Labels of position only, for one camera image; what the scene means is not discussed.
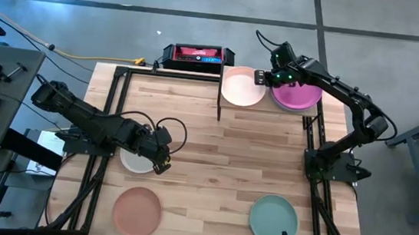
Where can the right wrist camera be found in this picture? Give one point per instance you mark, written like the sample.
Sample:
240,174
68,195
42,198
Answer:
283,53

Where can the pale pink plate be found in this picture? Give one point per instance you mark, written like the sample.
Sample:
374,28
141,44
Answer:
241,87

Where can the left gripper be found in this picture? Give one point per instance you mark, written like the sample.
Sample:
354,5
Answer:
156,153

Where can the white paper sheet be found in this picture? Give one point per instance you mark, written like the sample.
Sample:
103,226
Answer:
51,141

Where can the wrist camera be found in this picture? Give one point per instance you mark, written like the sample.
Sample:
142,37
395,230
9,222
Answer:
283,53
163,136

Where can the light grey plate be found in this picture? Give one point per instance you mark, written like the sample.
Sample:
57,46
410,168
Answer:
133,164

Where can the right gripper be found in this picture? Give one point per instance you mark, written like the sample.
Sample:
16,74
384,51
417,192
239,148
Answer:
287,74

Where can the green plate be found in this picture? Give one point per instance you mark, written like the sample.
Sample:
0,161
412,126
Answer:
273,218

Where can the purple plate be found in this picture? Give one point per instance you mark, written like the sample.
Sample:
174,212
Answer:
291,110

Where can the small black floor plug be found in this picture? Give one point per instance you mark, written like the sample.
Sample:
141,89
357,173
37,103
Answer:
3,214

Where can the black aluminium rig frame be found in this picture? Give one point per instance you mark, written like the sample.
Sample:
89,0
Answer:
171,74

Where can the red and black tool box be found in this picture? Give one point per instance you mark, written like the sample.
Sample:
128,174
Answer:
198,52

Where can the black flat bar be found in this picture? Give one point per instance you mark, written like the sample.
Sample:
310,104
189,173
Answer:
29,148

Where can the terracotta plate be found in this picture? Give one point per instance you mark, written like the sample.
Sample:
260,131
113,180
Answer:
136,212

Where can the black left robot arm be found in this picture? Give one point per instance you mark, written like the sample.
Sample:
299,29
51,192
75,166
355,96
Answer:
90,119

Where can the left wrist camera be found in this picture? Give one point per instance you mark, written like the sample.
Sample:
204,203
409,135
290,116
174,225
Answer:
163,136

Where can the magenta plate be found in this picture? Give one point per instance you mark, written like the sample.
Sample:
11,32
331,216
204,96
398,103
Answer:
300,97

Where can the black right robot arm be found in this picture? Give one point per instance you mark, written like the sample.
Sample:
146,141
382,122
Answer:
350,96

